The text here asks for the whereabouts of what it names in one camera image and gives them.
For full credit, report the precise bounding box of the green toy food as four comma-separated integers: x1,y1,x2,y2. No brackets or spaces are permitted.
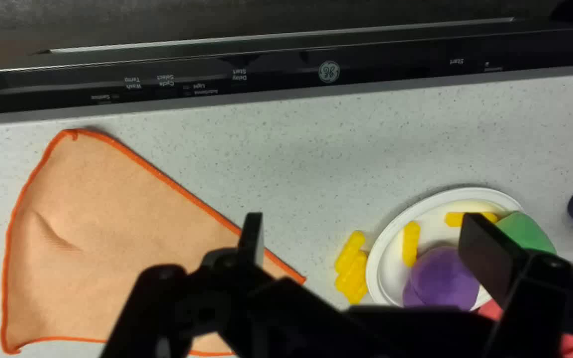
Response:
494,209,560,257

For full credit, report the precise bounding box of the purple toy food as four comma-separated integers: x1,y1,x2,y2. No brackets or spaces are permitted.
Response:
403,245,484,313

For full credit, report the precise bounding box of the black dishwasher control panel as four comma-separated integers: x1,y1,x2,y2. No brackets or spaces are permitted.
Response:
0,19,573,116

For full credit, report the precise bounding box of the white plate with toy food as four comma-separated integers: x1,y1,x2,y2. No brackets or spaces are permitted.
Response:
365,186,534,315

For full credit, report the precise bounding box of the orange microfiber towel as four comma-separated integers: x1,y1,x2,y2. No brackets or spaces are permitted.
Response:
0,128,309,357

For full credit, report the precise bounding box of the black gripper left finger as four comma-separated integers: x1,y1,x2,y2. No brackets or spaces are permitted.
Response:
100,211,355,358

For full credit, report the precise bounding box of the yellow toy fry piece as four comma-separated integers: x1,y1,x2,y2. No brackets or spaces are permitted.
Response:
401,221,423,269
445,209,502,229

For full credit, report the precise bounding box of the red cloth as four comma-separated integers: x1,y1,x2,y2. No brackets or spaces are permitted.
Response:
474,297,573,358

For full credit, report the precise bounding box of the yellow toy fries bundle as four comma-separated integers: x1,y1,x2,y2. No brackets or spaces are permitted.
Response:
333,229,371,307

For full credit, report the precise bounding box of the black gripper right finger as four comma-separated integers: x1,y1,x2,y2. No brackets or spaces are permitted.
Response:
456,213,573,358

